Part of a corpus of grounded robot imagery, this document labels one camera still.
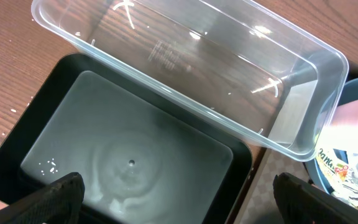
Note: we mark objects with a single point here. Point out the clear plastic bin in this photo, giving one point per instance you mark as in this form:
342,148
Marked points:
236,63

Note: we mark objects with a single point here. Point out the black plastic bin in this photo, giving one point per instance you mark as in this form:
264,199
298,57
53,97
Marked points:
143,159

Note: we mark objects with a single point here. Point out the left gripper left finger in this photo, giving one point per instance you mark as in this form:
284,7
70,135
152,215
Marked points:
58,202

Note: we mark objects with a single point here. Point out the yellow foil snack wrapper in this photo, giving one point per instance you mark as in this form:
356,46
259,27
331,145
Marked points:
342,177

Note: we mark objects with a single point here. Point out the dark blue plate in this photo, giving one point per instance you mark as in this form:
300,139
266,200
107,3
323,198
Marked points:
349,94

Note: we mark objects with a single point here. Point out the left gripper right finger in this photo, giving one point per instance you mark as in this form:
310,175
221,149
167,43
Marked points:
299,202

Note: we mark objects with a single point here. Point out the brown serving tray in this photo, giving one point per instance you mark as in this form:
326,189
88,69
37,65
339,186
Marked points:
259,205

